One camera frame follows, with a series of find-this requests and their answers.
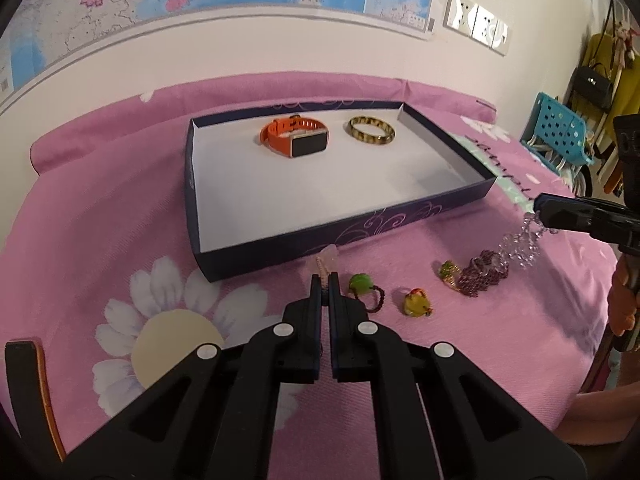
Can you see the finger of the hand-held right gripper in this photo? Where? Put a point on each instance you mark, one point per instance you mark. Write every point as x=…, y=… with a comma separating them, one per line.
x=560, y=212

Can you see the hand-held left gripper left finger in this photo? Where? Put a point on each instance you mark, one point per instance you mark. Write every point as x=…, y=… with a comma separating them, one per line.
x=312, y=320

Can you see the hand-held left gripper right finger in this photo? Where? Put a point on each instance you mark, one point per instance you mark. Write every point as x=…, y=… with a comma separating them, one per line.
x=336, y=320

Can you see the pink crystal pendant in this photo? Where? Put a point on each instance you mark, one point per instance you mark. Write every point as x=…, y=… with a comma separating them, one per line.
x=327, y=255

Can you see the yellow amber pendant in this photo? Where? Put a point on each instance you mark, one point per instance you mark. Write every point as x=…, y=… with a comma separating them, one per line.
x=415, y=304

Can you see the navy cardboard box tray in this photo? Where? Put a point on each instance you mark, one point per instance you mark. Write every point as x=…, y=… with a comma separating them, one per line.
x=250, y=200

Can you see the person's right forearm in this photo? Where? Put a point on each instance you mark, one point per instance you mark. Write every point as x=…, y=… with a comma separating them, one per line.
x=600, y=415

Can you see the person's right hand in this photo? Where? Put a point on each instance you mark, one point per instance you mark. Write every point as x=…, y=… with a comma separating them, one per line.
x=625, y=300

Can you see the blue plastic basket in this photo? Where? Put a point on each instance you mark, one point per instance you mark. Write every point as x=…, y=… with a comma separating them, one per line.
x=555, y=120

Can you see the green gold pendant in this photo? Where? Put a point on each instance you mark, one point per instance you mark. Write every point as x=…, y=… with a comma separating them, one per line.
x=448, y=270

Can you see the yellow garment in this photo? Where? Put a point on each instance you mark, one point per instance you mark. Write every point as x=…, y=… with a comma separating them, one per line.
x=600, y=47

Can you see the orange smartwatch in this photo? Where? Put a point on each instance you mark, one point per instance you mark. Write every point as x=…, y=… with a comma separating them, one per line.
x=307, y=146

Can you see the hanging plush toy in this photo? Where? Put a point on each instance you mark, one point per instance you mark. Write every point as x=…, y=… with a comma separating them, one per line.
x=624, y=40

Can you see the yellow brown bangle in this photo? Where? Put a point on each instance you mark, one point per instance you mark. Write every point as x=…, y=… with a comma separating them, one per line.
x=352, y=132

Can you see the pink floral bedsheet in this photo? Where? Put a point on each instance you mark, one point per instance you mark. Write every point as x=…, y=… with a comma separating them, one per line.
x=125, y=185

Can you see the black orange-edged board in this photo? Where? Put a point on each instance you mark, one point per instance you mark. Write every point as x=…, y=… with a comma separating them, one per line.
x=25, y=390

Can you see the white wall socket panel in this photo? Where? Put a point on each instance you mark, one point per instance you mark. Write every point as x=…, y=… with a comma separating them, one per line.
x=492, y=30
x=459, y=12

